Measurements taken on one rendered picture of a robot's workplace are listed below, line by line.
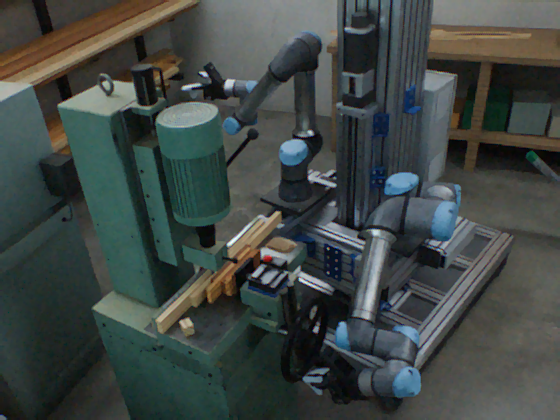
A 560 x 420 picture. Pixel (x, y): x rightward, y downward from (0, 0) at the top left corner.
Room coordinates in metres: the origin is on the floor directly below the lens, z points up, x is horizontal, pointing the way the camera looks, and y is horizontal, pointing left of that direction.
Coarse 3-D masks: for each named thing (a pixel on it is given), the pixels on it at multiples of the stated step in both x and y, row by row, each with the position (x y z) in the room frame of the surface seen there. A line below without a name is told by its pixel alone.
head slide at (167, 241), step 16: (144, 144) 1.43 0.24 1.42; (144, 160) 1.42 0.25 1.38; (160, 160) 1.41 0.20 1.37; (144, 176) 1.43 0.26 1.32; (160, 176) 1.40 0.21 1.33; (144, 192) 1.44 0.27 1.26; (160, 192) 1.40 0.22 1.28; (160, 208) 1.41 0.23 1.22; (160, 224) 1.42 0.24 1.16; (176, 224) 1.42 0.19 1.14; (160, 240) 1.43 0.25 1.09; (176, 240) 1.41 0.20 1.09; (160, 256) 1.44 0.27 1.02; (176, 256) 1.40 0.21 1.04
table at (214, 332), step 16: (288, 256) 1.51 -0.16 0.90; (304, 256) 1.55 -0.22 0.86; (208, 304) 1.31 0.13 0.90; (224, 304) 1.30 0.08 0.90; (240, 304) 1.29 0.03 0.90; (176, 320) 1.25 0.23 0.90; (192, 320) 1.24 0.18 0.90; (208, 320) 1.23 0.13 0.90; (224, 320) 1.23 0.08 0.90; (240, 320) 1.22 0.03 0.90; (256, 320) 1.24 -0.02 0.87; (160, 336) 1.21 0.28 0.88; (176, 336) 1.18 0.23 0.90; (192, 336) 1.17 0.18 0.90; (208, 336) 1.17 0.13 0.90; (224, 336) 1.16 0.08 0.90; (192, 352) 1.13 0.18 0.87; (208, 352) 1.10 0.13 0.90; (224, 352) 1.14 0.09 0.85
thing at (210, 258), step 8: (184, 240) 1.44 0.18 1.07; (192, 240) 1.43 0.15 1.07; (216, 240) 1.42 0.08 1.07; (184, 248) 1.42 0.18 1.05; (192, 248) 1.39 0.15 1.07; (200, 248) 1.38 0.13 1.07; (208, 248) 1.38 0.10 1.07; (216, 248) 1.37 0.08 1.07; (224, 248) 1.38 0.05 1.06; (184, 256) 1.42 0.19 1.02; (192, 256) 1.40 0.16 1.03; (200, 256) 1.38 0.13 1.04; (208, 256) 1.36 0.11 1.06; (216, 256) 1.35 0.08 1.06; (200, 264) 1.38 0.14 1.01; (208, 264) 1.36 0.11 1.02; (216, 264) 1.34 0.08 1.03; (224, 264) 1.37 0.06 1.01
